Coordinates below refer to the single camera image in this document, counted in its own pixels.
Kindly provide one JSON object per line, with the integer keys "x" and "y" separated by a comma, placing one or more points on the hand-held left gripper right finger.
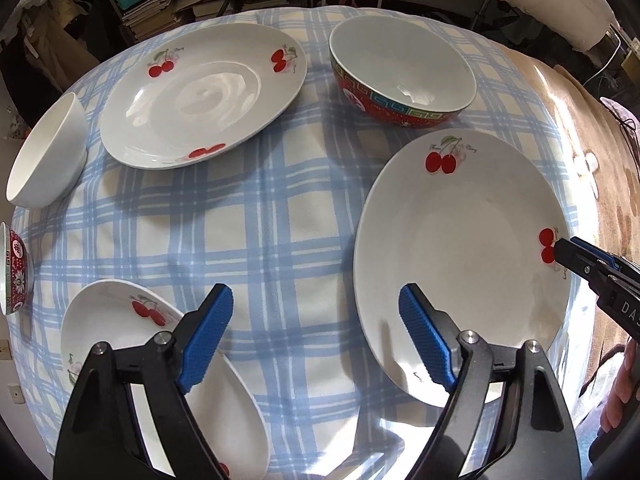
{"x": 425, "y": 335}

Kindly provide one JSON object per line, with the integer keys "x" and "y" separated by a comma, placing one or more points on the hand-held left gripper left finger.
{"x": 207, "y": 335}

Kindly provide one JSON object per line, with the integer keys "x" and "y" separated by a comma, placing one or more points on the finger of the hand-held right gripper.
{"x": 575, "y": 262}
{"x": 597, "y": 252}

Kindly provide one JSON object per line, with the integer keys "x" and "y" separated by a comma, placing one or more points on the white cherry print plate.
{"x": 465, "y": 260}
{"x": 200, "y": 95}
{"x": 105, "y": 320}

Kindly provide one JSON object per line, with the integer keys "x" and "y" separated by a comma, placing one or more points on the small red patterned bowl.
{"x": 15, "y": 270}

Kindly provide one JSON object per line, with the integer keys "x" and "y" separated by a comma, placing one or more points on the plain white bowl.
{"x": 50, "y": 155}

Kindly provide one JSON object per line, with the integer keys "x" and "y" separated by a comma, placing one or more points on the large red patterned bowl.
{"x": 395, "y": 60}

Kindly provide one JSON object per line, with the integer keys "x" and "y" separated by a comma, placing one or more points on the person's right hand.
{"x": 620, "y": 390}

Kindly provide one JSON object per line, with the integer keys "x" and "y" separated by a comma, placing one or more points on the blue plaid blanket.
{"x": 280, "y": 210}

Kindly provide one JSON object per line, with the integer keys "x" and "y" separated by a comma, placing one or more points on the stack of books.
{"x": 165, "y": 10}

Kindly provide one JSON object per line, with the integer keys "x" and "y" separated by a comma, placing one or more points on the tan hanging clothes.
{"x": 57, "y": 35}

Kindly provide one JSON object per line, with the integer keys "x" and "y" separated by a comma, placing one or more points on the wall socket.
{"x": 17, "y": 393}

